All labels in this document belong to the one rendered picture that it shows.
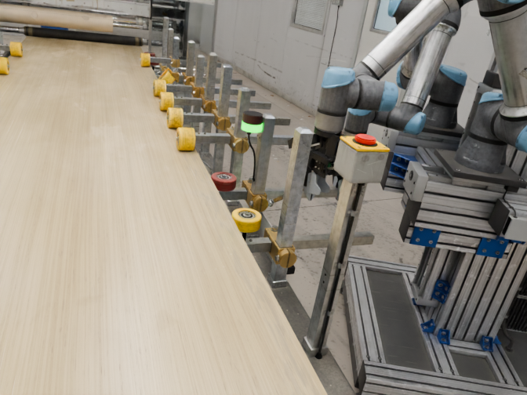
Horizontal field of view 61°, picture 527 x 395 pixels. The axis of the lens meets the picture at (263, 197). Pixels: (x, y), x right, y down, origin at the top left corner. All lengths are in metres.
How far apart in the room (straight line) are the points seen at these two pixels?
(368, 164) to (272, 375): 0.41
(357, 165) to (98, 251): 0.57
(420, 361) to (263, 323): 1.20
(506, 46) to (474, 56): 2.95
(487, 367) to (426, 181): 0.91
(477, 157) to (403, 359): 0.87
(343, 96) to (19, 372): 0.86
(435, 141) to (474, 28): 2.40
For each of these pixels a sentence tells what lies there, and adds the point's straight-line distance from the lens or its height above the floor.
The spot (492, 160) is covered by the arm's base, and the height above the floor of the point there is 1.08.
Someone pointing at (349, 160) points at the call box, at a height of 1.19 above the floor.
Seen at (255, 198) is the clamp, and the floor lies 0.86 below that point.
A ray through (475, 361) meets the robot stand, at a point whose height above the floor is 0.21.
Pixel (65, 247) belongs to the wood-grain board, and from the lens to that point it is 1.05.
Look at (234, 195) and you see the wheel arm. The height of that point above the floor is 0.85.
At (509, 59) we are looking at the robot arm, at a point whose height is 1.38.
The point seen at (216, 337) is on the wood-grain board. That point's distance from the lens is 0.81.
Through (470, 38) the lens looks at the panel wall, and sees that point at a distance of 4.30.
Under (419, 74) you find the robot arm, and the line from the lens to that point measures 1.57.
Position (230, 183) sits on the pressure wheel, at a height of 0.90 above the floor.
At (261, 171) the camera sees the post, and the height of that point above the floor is 0.95.
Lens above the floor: 1.46
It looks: 25 degrees down
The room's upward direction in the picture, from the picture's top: 9 degrees clockwise
